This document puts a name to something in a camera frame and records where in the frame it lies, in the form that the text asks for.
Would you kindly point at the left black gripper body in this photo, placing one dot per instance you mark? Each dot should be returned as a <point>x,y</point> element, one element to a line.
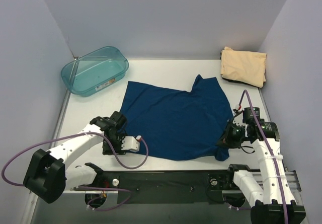
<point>112,146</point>

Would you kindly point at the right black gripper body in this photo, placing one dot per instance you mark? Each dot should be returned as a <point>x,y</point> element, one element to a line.
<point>227,138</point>

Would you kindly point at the blue t shirt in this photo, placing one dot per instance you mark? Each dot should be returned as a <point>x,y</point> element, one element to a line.
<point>178,125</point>

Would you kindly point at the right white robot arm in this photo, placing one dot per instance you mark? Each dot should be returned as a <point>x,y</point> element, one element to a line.
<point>272,201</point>

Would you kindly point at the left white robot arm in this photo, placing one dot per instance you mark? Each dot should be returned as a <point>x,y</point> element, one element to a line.
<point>46,174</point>

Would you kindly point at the teal plastic bin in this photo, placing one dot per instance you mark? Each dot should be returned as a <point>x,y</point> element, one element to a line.
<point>95,71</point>

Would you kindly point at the folded beige t shirt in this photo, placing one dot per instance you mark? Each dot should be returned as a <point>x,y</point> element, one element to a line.
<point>244,66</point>

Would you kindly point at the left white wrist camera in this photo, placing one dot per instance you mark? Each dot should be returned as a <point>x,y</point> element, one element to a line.
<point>131,143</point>

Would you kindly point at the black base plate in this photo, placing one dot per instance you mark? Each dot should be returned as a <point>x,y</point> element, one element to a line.
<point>172,187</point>

